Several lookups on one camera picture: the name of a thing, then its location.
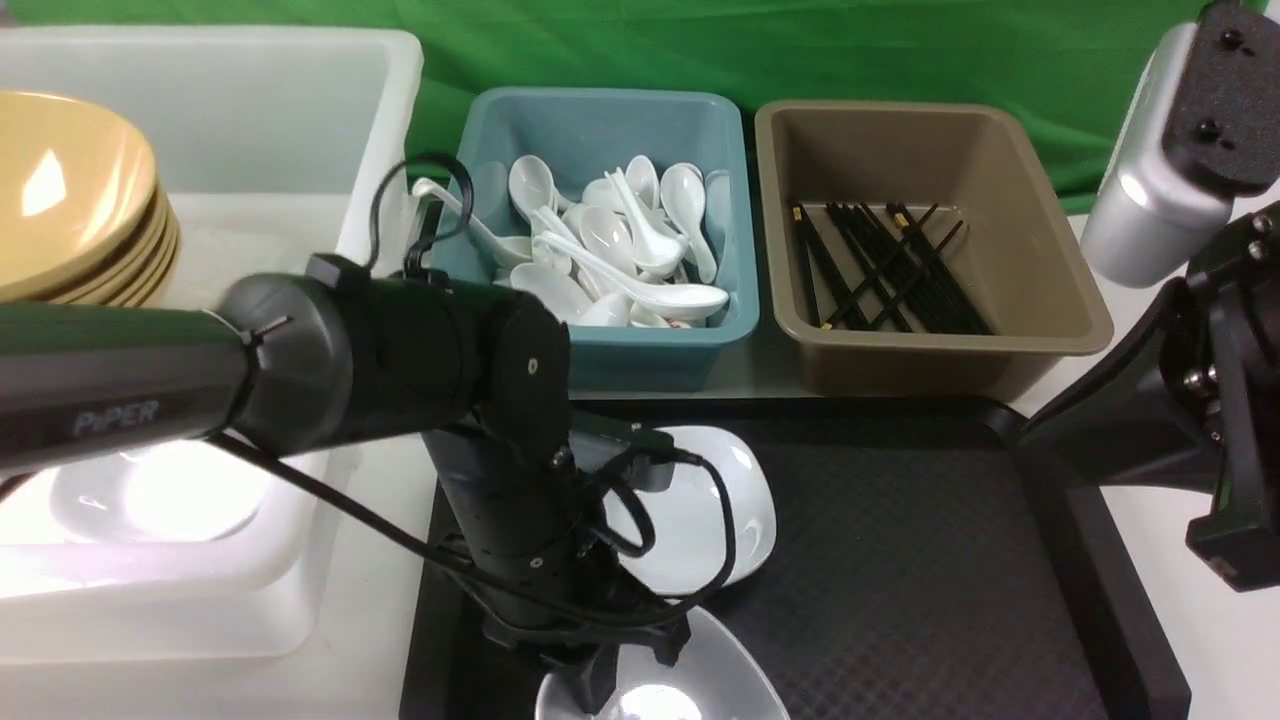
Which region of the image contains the brown plastic chopstick bin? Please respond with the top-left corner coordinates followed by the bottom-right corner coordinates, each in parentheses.
top-left (755, 100), bottom-right (1114, 400)

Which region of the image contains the white square dish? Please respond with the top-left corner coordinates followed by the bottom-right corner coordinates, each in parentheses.
top-left (532, 609), bottom-right (790, 719)
top-left (620, 425), bottom-right (778, 597)

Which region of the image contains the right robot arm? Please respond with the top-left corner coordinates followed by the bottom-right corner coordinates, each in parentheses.
top-left (1020, 1), bottom-right (1279, 592)

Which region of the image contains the white dish in tub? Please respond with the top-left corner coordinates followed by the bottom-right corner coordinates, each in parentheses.
top-left (46, 441), bottom-right (274, 544)

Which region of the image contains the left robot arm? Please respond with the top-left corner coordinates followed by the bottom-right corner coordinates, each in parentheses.
top-left (3, 254), bottom-right (691, 712)

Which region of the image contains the pile of black chopsticks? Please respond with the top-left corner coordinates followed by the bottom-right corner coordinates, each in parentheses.
top-left (786, 201), bottom-right (995, 336)

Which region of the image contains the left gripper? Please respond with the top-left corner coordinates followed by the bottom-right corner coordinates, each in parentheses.
top-left (470, 413), bottom-right (691, 712)

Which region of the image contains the white translucent plastic tub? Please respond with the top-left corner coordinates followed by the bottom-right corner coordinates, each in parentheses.
top-left (1, 26), bottom-right (422, 666)

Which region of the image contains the black plastic serving tray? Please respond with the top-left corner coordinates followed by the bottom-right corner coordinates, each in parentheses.
top-left (398, 398), bottom-right (1193, 720)

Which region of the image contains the teal plastic spoon bin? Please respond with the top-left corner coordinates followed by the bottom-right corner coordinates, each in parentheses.
top-left (457, 88), bottom-right (760, 392)

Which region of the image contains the stack of yellow bowls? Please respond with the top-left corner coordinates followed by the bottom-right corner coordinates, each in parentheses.
top-left (1, 90), bottom-right (182, 307)

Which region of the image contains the pile of white spoons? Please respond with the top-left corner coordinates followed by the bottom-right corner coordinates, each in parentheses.
top-left (413, 154), bottom-right (732, 329)

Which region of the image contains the green cloth backdrop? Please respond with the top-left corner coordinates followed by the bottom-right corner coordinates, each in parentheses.
top-left (10, 1), bottom-right (1202, 215)

